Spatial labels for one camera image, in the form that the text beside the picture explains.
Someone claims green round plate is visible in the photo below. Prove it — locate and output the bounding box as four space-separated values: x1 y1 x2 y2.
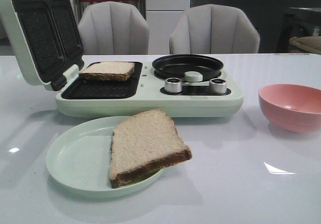
46 116 163 198

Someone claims left grey upholstered chair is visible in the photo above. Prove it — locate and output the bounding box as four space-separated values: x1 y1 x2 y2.
78 2 149 55

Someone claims olive cushion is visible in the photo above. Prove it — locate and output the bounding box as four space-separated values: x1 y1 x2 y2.
289 36 320 55

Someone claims silver control knob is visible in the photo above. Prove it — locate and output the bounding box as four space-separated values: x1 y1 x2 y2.
164 77 182 93
209 78 227 94

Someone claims white cabinet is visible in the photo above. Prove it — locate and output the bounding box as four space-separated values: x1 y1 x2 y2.
145 0 190 55

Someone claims dark kitchen counter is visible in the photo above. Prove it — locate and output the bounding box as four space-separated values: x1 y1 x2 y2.
191 0 320 53

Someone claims left silver control knob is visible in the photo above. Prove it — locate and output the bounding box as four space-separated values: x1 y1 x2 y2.
164 77 182 93

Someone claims green pan handle knob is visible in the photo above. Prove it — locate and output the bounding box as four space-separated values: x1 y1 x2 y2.
184 71 203 82

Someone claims black round frying pan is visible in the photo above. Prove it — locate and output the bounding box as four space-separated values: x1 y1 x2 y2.
152 54 224 81

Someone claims bread slice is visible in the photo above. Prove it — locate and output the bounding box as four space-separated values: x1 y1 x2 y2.
78 61 135 81
109 109 192 188

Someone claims right silver control knob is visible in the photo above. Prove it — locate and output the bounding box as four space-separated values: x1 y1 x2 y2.
209 78 227 94

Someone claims right grey upholstered chair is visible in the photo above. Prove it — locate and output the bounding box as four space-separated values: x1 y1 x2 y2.
169 4 260 54

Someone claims green breakfast maker base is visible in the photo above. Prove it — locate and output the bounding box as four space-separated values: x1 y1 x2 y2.
56 62 243 118

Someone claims grey upholstered chair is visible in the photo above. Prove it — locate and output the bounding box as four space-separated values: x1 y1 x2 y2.
169 4 260 54
78 2 149 55

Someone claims green sandwich maker lid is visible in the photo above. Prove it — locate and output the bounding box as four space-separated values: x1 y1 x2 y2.
1 0 84 91

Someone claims pink bowl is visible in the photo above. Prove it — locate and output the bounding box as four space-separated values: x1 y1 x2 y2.
258 84 320 133

